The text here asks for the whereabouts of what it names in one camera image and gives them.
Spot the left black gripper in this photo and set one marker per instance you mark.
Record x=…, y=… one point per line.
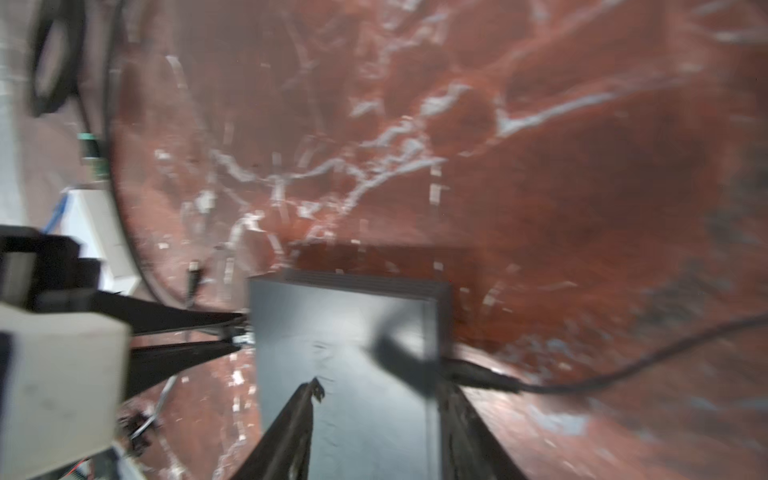
x=63, y=374

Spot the black network switch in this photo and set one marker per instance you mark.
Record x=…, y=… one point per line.
x=374, y=344

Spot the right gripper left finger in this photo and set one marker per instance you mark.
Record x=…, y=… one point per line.
x=284, y=450

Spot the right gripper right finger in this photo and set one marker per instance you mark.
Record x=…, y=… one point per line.
x=469, y=450

